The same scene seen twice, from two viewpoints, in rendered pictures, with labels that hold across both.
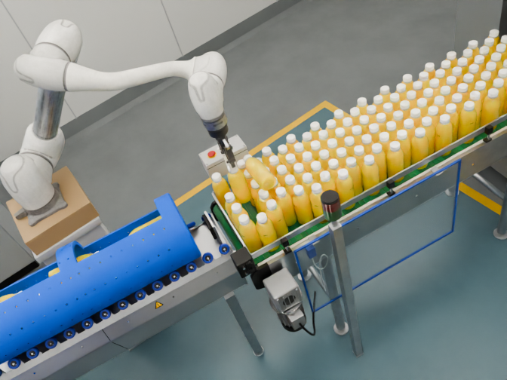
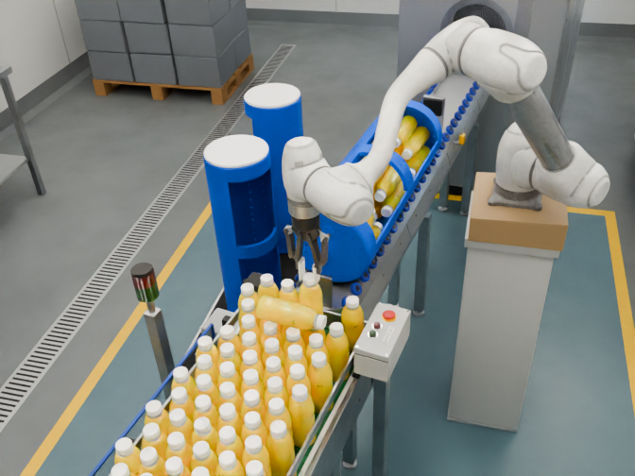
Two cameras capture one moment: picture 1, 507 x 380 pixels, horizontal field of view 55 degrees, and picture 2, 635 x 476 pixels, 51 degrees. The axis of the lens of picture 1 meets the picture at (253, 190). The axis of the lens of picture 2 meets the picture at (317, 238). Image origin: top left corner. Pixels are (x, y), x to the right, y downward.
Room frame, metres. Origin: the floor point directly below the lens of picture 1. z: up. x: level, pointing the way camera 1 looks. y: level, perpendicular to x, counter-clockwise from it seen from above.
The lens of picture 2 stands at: (2.36, -1.11, 2.41)
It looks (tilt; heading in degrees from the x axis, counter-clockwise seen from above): 36 degrees down; 127
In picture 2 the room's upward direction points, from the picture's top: 3 degrees counter-clockwise
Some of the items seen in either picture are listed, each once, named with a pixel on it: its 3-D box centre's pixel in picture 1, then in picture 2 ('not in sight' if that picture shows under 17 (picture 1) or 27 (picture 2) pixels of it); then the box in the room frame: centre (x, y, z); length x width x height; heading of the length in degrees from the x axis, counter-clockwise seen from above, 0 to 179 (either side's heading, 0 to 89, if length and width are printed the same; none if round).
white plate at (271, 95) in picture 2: not in sight; (272, 95); (0.33, 1.24, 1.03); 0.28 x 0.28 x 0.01
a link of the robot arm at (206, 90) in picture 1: (205, 92); (305, 169); (1.45, 0.04, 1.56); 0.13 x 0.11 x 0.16; 162
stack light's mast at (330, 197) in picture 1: (332, 211); (146, 290); (1.07, -0.23, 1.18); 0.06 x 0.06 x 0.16
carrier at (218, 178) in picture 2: not in sight; (247, 234); (0.55, 0.72, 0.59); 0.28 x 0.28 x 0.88
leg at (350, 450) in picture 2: not in sight; (349, 415); (1.40, 0.29, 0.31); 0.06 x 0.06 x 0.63; 12
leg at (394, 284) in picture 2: not in sight; (394, 260); (1.06, 1.23, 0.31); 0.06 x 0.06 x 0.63; 12
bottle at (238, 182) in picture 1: (238, 184); (311, 304); (1.44, 0.05, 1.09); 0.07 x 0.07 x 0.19
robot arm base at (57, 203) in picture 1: (38, 203); (518, 185); (1.71, 0.93, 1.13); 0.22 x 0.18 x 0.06; 106
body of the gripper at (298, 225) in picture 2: (219, 133); (306, 226); (1.44, 0.05, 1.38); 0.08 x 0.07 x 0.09; 12
